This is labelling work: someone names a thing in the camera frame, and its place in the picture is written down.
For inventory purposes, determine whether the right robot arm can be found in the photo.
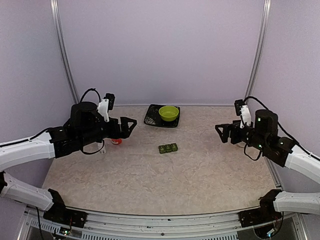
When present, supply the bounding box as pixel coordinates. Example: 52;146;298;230
215;105;320;222

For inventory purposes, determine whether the lime green bowl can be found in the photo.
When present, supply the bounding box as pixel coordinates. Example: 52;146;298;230
158;105;180;122

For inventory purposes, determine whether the white bottle lid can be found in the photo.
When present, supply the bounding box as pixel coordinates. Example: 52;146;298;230
237;142;246;148

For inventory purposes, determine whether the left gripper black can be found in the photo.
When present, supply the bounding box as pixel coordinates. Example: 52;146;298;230
78;116;137;147

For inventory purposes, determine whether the aluminium corner post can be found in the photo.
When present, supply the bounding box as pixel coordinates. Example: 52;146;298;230
244;0;272;99
49;0;80;104

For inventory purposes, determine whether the aluminium front frame rail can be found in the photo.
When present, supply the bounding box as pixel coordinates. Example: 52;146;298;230
17;207;309;240

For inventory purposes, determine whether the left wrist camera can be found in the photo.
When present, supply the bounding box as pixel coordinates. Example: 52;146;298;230
97;93;115;122

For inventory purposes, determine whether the white pill bottle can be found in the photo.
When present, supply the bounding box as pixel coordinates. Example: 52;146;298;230
97;140;106;155

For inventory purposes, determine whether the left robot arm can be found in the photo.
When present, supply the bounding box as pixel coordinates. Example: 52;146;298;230
0;99;137;223

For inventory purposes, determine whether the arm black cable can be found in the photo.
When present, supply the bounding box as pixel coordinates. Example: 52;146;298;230
79;87;102;105
243;96;301;146

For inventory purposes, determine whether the green pill organizer box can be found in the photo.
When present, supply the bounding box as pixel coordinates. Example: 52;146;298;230
158;143;179;154

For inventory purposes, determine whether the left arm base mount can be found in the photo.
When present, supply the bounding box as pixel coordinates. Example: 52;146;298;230
43;205;88;228

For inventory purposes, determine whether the black patterned tray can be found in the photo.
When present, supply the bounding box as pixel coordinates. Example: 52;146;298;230
143;104;180;129

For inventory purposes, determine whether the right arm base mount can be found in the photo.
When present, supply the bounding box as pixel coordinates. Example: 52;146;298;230
238;205;283;228

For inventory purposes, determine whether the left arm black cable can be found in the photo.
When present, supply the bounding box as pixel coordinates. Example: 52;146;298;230
79;87;102;105

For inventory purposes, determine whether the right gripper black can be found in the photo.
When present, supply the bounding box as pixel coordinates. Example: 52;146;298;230
215;119;269;152

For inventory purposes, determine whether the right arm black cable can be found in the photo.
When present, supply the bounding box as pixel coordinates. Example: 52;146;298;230
243;96;301;146

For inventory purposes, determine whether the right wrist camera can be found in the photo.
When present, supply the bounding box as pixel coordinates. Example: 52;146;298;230
234;99;252;129

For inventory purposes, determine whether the red pill bottle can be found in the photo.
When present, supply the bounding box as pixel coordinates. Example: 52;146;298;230
110;138;122;145

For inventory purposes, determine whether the left aluminium corner post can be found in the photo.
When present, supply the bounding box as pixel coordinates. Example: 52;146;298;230
49;0;80;104

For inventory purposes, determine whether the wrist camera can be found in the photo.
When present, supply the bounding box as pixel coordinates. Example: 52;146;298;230
97;93;115;122
234;99;252;129

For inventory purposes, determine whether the right aluminium corner post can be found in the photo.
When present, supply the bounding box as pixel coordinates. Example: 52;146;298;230
244;0;272;99

